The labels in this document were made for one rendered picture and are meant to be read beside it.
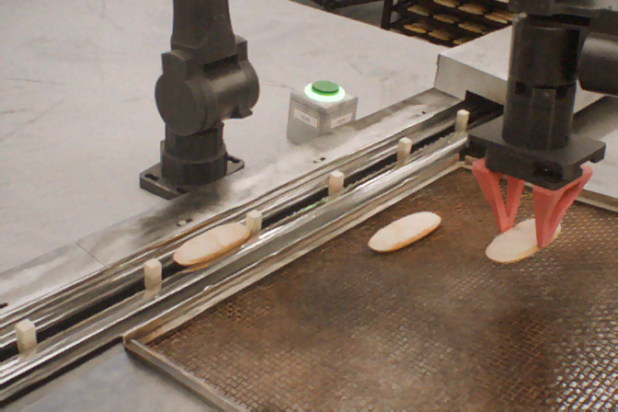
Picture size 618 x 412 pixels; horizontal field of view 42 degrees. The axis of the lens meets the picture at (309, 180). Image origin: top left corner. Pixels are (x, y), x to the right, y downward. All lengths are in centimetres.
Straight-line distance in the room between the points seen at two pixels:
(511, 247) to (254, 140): 51
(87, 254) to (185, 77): 22
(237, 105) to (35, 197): 27
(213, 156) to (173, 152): 5
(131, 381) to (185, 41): 41
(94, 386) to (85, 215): 35
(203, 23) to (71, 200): 27
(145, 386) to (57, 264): 22
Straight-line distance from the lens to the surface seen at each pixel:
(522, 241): 75
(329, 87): 112
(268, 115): 122
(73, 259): 85
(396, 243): 82
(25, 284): 82
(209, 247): 86
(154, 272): 82
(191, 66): 92
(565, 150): 71
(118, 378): 68
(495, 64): 125
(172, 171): 101
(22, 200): 102
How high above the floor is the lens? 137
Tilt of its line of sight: 31 degrees down
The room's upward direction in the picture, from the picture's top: 6 degrees clockwise
